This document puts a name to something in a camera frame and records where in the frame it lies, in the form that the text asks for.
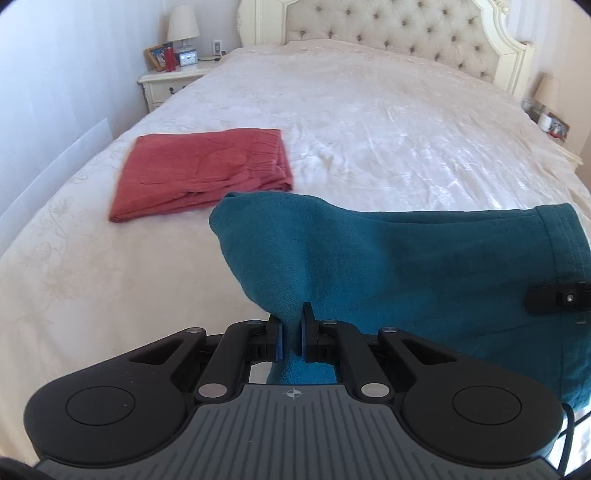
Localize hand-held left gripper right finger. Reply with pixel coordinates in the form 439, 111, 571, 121
295, 302, 458, 400

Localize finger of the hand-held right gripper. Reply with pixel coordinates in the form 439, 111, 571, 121
527, 281, 591, 315

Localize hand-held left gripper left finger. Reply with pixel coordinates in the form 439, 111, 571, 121
127, 316, 284, 400

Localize teal pants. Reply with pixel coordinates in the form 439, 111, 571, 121
209, 191, 591, 416

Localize red folded pants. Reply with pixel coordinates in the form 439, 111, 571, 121
108, 128, 295, 224

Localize beige shade table lamp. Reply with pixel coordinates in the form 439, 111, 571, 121
533, 74, 562, 123

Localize cream nightstand with drawer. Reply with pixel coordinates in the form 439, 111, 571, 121
137, 59, 219, 114

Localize cream tufted headboard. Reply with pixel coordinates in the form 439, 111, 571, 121
237, 0, 534, 97

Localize white shade table lamp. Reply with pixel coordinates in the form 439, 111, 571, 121
166, 6, 201, 53

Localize black cable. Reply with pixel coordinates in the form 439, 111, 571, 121
556, 401, 578, 474

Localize small picture frame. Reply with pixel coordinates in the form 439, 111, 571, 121
549, 113, 571, 140

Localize wooden picture frame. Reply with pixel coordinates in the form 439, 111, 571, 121
143, 44, 166, 71

